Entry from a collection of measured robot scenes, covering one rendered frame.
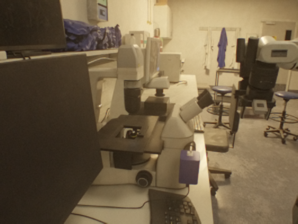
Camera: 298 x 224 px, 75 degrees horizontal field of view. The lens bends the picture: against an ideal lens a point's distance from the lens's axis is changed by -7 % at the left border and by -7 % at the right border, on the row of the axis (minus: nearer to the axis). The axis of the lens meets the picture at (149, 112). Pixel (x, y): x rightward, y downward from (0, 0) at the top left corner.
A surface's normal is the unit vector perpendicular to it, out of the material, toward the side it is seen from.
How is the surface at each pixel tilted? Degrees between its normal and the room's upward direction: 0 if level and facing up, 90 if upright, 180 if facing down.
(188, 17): 90
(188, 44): 90
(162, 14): 90
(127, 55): 80
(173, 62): 90
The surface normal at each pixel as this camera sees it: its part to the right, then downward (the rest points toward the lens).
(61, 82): 0.98, 0.00
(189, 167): -0.19, 0.30
